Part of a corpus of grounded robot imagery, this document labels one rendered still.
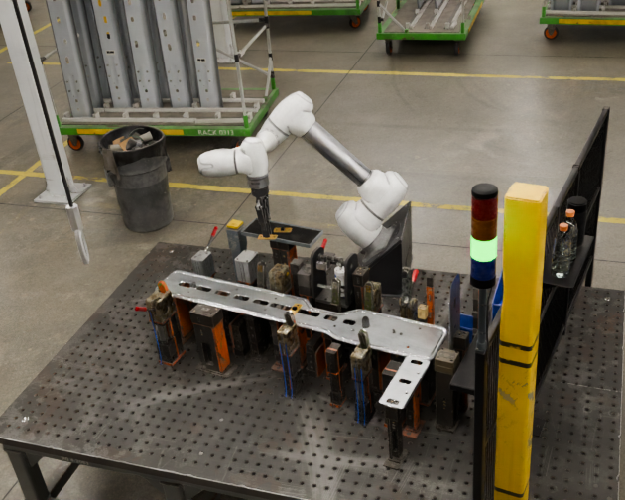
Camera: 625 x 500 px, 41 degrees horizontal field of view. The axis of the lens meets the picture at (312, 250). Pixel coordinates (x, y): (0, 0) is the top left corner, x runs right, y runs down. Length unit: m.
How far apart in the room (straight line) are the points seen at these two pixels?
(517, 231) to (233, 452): 1.61
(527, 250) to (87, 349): 2.44
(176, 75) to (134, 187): 1.83
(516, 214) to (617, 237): 3.78
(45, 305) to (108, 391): 2.14
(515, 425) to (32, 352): 3.50
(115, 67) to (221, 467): 5.28
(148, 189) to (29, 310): 1.24
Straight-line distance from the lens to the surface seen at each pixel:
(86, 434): 3.69
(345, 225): 4.05
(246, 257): 3.80
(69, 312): 5.77
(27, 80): 6.95
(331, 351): 3.36
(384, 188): 4.00
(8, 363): 5.48
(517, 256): 2.38
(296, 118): 3.91
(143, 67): 7.92
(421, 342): 3.37
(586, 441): 3.44
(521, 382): 2.64
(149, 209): 6.37
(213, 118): 7.59
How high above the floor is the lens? 3.09
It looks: 31 degrees down
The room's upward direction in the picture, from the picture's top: 6 degrees counter-clockwise
